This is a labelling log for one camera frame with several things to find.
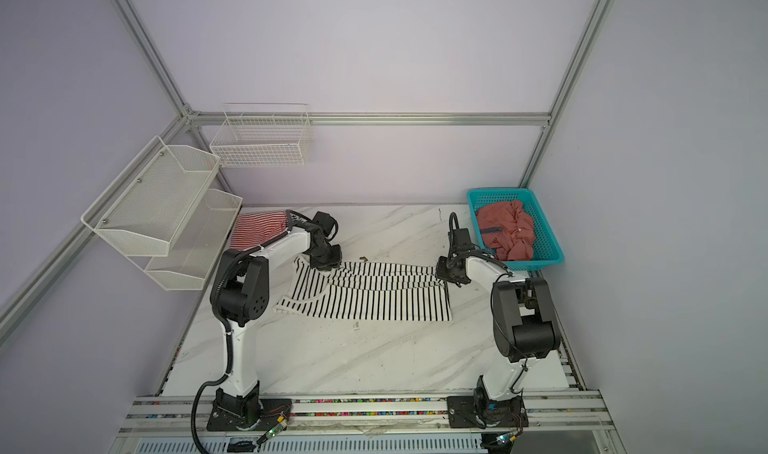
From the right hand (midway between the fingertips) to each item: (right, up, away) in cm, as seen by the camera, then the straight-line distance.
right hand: (442, 270), depth 97 cm
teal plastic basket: (+36, +6, +3) cm, 37 cm away
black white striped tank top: (-24, -6, -1) cm, 25 cm away
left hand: (-36, +1, +3) cm, 36 cm away
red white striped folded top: (-67, +14, +11) cm, 69 cm away
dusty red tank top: (+27, +14, +13) cm, 33 cm away
